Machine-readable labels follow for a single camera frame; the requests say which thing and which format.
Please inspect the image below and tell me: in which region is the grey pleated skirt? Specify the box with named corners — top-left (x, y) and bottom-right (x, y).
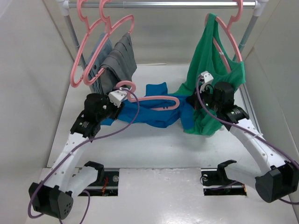
top-left (98, 33), bottom-right (137, 94)

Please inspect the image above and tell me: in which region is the light blue garment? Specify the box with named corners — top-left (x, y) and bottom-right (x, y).
top-left (86, 33), bottom-right (113, 93)

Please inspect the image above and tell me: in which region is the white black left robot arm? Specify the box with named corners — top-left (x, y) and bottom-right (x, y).
top-left (28, 90), bottom-right (127, 220)

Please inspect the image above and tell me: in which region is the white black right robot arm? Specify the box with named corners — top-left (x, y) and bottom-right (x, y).
top-left (187, 78), bottom-right (299, 203)

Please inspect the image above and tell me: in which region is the pink hanger with grey clothes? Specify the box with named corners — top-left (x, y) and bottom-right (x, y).
top-left (83, 0), bottom-right (135, 85)

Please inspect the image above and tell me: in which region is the pink hanger with green shirt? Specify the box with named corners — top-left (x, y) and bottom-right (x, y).
top-left (209, 0), bottom-right (243, 73)

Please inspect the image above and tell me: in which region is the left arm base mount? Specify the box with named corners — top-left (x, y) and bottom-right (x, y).
top-left (85, 168), bottom-right (120, 196)

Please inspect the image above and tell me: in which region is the metal clothes rack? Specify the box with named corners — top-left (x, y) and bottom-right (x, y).
top-left (55, 0), bottom-right (267, 100)

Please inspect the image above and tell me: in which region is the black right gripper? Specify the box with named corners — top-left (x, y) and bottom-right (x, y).
top-left (186, 84), bottom-right (222, 112)

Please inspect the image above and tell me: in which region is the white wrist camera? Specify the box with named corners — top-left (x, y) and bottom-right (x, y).
top-left (108, 90), bottom-right (127, 108)
top-left (199, 71), bottom-right (214, 84)

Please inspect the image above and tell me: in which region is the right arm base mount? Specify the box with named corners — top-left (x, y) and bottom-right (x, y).
top-left (199, 168), bottom-right (247, 196)

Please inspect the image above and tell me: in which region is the green tank top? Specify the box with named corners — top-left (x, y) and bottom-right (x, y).
top-left (175, 14), bottom-right (245, 136)

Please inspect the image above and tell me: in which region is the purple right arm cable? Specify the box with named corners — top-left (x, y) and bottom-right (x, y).
top-left (195, 76), bottom-right (299, 205)

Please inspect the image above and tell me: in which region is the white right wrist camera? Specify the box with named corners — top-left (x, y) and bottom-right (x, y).
top-left (199, 71), bottom-right (214, 84)

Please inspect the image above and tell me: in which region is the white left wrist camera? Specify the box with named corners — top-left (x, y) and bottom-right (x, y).
top-left (108, 90), bottom-right (127, 108)

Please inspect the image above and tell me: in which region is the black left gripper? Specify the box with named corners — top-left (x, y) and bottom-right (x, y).
top-left (96, 92), bottom-right (123, 122)

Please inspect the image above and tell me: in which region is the blue t shirt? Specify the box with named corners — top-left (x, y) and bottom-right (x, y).
top-left (102, 82), bottom-right (195, 130)

